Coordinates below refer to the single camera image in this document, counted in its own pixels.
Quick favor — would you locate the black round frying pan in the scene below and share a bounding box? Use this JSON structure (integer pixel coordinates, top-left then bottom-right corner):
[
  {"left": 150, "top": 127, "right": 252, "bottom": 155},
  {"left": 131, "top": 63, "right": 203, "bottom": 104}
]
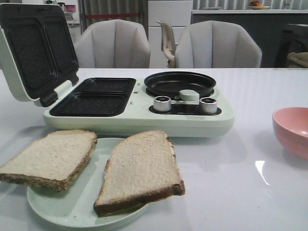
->
[{"left": 144, "top": 71, "right": 216, "bottom": 99}]

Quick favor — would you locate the pink bowl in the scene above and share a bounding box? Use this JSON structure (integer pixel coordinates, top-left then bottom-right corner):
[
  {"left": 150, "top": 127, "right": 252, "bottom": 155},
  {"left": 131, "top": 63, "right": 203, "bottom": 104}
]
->
[{"left": 272, "top": 107, "right": 308, "bottom": 159}]

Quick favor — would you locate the green breakfast maker lid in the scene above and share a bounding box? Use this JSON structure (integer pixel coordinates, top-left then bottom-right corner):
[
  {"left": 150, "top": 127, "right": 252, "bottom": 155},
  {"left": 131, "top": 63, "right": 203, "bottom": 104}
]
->
[{"left": 0, "top": 3, "right": 78, "bottom": 107}]

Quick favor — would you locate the fruit plate on counter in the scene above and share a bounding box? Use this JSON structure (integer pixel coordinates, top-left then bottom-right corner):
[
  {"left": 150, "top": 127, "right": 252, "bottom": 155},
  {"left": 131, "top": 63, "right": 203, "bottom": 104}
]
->
[{"left": 249, "top": 0, "right": 270, "bottom": 10}]

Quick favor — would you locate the right grey upholstered chair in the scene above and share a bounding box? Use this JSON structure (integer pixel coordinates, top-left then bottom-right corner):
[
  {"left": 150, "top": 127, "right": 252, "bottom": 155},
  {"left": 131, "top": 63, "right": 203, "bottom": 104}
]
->
[{"left": 175, "top": 21, "right": 262, "bottom": 68}]

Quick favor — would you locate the beige office chair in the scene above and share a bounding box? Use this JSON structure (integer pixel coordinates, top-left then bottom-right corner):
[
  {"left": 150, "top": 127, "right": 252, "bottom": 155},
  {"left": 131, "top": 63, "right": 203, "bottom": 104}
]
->
[{"left": 156, "top": 21, "right": 177, "bottom": 68}]

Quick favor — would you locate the dark appliance at right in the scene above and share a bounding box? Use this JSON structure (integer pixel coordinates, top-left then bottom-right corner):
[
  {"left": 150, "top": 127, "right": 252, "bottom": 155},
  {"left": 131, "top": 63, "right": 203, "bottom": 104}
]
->
[{"left": 274, "top": 24, "right": 308, "bottom": 68}]

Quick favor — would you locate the left grey upholstered chair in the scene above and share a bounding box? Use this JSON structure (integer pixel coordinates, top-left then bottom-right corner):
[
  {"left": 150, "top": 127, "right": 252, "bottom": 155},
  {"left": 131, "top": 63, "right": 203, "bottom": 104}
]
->
[{"left": 74, "top": 19, "right": 150, "bottom": 68}]

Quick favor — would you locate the bread slice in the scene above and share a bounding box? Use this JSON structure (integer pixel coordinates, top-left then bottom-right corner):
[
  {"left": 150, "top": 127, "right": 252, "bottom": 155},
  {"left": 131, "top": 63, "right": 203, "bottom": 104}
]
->
[
  {"left": 0, "top": 129, "right": 97, "bottom": 191},
  {"left": 93, "top": 130, "right": 185, "bottom": 217}
]

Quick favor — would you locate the silver control knob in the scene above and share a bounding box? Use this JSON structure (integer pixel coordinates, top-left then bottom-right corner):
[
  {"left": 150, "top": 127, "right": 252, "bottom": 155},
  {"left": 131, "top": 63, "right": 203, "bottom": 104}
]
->
[
  {"left": 199, "top": 97, "right": 218, "bottom": 114},
  {"left": 153, "top": 96, "right": 171, "bottom": 112}
]

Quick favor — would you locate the white cabinet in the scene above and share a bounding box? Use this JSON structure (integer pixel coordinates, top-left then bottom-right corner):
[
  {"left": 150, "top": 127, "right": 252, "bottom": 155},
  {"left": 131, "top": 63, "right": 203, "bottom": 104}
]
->
[{"left": 148, "top": 0, "right": 193, "bottom": 69}]

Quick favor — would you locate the green breakfast maker base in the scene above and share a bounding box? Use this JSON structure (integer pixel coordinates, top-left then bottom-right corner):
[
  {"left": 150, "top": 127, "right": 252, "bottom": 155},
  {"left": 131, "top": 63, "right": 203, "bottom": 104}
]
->
[{"left": 44, "top": 77, "right": 234, "bottom": 137}]

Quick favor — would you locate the left silver control knob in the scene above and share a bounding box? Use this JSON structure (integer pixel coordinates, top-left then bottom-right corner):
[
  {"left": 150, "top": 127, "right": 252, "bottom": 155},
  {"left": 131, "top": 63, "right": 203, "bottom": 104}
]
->
[{"left": 153, "top": 96, "right": 171, "bottom": 112}]

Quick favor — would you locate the light green plate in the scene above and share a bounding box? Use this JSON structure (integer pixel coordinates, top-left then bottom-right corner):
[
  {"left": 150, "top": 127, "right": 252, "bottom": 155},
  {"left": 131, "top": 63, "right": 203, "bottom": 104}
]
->
[{"left": 27, "top": 138, "right": 148, "bottom": 231}]

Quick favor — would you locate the right silver control knob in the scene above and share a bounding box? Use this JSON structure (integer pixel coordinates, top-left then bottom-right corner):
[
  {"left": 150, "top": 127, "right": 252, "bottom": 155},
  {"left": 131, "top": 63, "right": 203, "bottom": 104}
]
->
[{"left": 199, "top": 97, "right": 218, "bottom": 114}]

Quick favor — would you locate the grey upholstered chair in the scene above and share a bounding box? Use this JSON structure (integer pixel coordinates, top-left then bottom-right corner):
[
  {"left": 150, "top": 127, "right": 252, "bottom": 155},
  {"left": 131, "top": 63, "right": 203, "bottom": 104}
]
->
[
  {"left": 175, "top": 21, "right": 262, "bottom": 68},
  {"left": 74, "top": 19, "right": 150, "bottom": 68}
]

